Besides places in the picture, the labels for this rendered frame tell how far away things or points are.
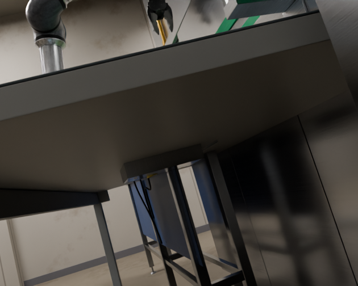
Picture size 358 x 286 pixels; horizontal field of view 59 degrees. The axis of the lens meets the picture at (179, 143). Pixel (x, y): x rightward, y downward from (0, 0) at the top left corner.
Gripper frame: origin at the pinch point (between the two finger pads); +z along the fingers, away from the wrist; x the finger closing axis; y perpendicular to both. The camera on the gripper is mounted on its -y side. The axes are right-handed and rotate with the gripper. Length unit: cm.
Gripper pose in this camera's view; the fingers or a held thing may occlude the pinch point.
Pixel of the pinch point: (164, 29)
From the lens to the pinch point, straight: 138.7
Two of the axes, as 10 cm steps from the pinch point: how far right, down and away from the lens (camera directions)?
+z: 2.8, 9.5, -1.3
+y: -1.6, 1.8, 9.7
